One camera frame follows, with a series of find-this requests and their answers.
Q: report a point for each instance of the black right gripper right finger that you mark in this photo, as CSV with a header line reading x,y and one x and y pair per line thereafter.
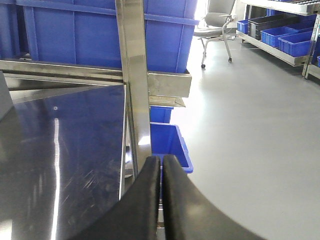
x,y
189,215

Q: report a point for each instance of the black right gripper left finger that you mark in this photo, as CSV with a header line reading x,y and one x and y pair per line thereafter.
x,y
135,215

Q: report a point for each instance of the blue bin on floor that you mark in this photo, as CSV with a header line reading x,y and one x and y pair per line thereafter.
x,y
166,139

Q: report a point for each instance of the blue bin under rack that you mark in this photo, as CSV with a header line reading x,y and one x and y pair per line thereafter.
x,y
161,114

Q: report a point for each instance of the blue bin middle shelf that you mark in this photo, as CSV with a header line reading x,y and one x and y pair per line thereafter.
x,y
271,36

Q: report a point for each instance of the small blue bin far shelf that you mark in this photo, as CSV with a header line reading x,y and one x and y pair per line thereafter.
x,y
242,26

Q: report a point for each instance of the blue bin front shelf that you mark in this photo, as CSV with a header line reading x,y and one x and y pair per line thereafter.
x,y
296,45

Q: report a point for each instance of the large blue crate on rack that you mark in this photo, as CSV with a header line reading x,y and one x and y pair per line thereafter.
x,y
85,32

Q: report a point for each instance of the steel shelf rack right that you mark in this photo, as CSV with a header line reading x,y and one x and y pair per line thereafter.
x,y
307,10

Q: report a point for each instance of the black tray on shelf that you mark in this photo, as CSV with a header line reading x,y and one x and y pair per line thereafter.
x,y
256,25

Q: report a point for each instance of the gray office chair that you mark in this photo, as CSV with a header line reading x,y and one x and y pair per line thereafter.
x,y
217,18

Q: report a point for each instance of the stainless steel rack frame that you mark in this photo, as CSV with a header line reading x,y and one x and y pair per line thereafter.
x,y
143,87

